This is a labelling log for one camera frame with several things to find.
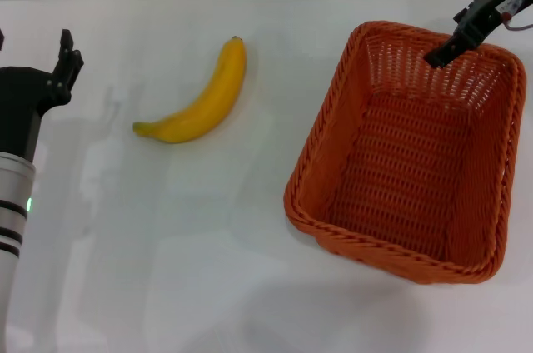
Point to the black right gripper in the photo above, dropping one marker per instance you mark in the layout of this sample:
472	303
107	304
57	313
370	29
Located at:
487	7

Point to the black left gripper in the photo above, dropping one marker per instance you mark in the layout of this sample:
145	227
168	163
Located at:
21	107

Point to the orange woven basket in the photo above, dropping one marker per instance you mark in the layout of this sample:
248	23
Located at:
399	170

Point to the yellow banana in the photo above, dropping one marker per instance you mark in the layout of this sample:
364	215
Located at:
208	103

